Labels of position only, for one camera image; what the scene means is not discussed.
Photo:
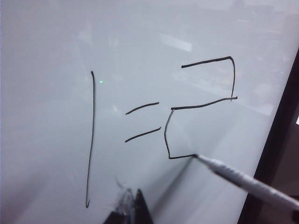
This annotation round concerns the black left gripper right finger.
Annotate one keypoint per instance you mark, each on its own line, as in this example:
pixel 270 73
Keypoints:
pixel 142 210

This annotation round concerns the white marker pen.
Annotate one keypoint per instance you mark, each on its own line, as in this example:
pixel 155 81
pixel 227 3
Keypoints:
pixel 245 179

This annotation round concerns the white whiteboard panel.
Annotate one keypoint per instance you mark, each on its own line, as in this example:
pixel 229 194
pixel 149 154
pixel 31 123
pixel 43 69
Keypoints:
pixel 93 70

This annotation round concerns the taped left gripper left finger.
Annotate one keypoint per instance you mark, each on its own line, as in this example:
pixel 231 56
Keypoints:
pixel 123 207

